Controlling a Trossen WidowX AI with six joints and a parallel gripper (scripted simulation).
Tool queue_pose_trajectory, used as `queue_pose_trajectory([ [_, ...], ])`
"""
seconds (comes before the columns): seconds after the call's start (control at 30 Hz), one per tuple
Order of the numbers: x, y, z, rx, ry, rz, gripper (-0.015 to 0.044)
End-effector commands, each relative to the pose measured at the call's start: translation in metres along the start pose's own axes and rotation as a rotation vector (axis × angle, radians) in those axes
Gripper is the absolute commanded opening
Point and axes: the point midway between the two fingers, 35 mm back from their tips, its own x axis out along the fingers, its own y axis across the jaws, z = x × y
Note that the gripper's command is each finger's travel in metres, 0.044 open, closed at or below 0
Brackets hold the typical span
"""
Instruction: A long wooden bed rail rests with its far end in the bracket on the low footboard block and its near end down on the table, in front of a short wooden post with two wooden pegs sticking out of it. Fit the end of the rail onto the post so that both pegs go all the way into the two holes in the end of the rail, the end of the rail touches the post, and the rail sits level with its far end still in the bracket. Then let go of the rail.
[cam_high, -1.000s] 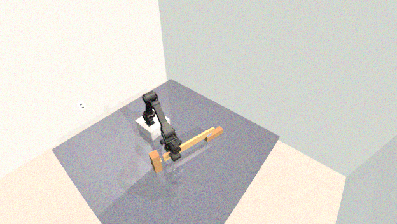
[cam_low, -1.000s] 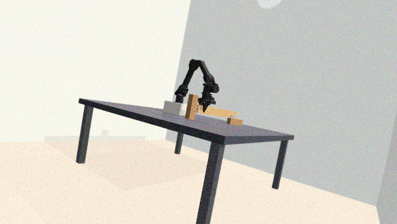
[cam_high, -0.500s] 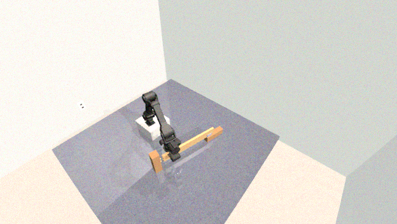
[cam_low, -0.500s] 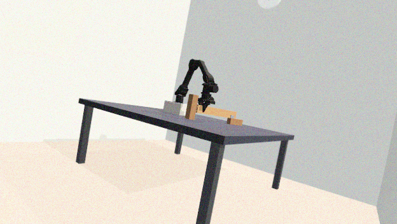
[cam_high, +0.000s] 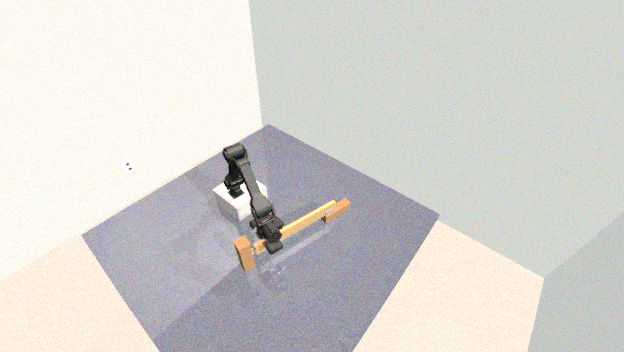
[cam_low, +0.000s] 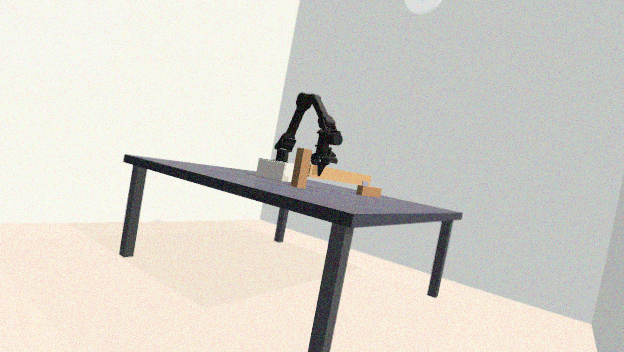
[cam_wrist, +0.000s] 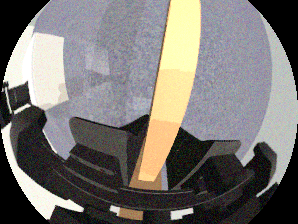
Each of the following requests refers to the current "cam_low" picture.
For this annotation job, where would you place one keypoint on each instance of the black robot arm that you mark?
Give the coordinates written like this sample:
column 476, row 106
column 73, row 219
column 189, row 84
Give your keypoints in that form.
column 328, row 134

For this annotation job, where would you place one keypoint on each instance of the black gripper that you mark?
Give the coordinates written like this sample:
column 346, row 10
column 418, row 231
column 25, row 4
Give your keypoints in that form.
column 322, row 151

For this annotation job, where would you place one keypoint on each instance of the long light wooden rail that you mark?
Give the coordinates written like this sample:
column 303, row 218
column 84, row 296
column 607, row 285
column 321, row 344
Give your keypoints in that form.
column 338, row 175

